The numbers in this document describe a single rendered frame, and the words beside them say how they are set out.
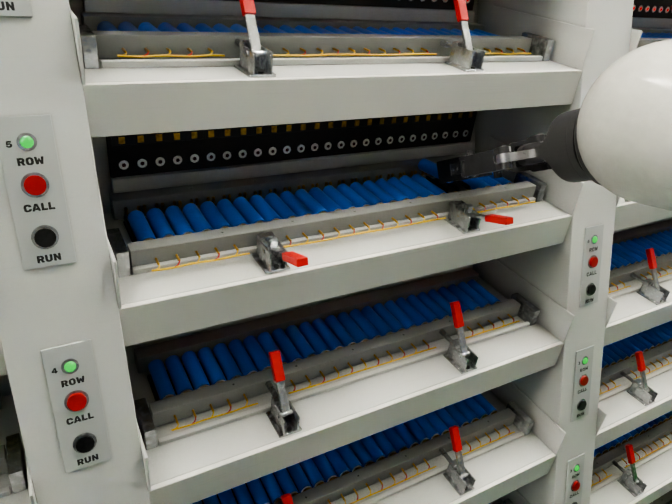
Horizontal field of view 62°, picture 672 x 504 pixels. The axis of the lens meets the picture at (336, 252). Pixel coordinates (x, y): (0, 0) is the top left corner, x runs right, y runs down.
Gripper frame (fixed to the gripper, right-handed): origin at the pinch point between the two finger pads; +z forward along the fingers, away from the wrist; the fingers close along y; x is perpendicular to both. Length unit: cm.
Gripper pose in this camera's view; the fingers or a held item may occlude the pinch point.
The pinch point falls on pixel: (463, 168)
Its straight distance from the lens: 76.5
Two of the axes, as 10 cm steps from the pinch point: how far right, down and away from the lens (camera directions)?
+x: -1.5, -9.9, -0.8
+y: 8.7, -1.7, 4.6
